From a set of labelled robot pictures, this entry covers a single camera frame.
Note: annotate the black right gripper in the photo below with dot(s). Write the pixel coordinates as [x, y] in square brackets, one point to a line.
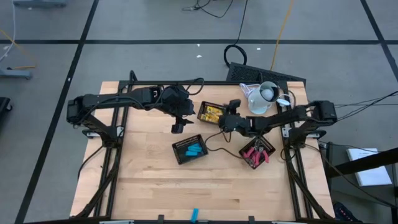
[234, 123]

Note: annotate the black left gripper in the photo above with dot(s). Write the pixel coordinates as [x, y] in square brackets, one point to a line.
[178, 101]

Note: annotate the yellow green crayon box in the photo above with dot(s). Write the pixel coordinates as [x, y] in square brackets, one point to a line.
[209, 118]
[218, 116]
[214, 109]

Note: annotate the black slotted plastic basket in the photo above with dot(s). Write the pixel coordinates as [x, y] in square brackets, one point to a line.
[268, 145]
[186, 140]
[213, 105]

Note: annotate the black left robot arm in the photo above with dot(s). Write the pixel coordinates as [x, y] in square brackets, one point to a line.
[109, 99]

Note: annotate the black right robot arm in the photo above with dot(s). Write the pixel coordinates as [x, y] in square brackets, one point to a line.
[280, 118]

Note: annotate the white desk lamp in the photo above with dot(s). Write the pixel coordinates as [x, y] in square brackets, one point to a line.
[258, 102]

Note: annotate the white round puck device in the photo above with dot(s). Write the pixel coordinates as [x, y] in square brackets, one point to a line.
[281, 101]

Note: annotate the black perforated floor panel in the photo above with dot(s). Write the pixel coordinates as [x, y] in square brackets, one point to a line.
[248, 73]

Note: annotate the black bar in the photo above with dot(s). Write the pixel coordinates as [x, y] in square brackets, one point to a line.
[367, 161]

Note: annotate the dark device with red lights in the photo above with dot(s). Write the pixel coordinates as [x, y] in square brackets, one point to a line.
[345, 213]

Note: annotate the white notebook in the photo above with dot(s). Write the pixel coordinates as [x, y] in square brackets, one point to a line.
[370, 174]

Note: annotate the grey furniture foot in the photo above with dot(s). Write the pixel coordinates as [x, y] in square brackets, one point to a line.
[15, 74]

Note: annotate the black chair base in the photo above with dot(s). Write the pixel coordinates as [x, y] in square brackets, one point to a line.
[4, 104]

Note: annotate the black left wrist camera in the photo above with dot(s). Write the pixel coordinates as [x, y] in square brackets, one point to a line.
[177, 128]

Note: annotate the black aluminium rig frame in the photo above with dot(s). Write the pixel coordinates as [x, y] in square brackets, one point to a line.
[217, 83]

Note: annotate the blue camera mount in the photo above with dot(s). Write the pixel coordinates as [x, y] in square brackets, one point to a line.
[194, 215]

